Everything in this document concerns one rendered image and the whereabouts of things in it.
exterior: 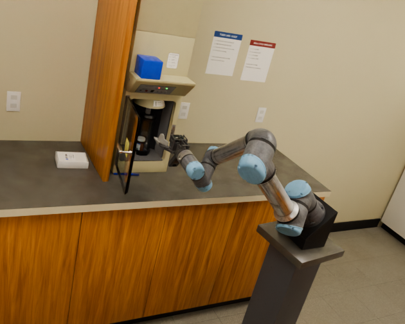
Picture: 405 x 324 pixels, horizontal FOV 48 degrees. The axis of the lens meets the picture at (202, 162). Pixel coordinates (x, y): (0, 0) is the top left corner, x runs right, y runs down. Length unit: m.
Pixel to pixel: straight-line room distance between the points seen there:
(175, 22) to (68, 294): 1.48
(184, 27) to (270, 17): 0.92
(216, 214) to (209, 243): 0.20
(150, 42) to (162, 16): 0.13
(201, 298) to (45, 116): 1.46
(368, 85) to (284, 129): 0.82
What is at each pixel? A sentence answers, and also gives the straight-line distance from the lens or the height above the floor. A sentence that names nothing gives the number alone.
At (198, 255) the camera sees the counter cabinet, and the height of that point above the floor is 0.52.
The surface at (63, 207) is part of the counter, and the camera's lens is 2.16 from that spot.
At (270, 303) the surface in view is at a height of 0.57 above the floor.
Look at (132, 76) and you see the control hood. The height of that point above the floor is 1.50.
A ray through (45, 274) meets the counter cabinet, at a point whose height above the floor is 0.53.
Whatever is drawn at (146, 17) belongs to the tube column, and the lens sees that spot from 2.25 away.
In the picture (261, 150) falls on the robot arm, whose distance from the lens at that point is 1.77.
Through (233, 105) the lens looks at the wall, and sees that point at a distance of 3.16.
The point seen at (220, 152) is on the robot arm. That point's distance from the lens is 2.05.
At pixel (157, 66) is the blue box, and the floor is 1.58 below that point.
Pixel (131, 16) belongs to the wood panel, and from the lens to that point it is 2.12.
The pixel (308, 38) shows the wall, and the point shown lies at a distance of 3.36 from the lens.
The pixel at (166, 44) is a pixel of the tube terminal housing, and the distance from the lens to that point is 2.32.
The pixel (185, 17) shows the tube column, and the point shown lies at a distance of 2.32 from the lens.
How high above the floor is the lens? 2.09
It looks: 24 degrees down
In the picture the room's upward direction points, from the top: 14 degrees clockwise
